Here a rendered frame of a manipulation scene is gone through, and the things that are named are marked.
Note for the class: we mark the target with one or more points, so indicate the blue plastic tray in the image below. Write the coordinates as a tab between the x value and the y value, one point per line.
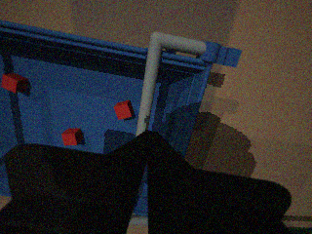
75	82

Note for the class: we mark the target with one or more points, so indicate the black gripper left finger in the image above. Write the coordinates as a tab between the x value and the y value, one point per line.
112	179

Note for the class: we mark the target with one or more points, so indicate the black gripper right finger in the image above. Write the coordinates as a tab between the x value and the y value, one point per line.
173	185

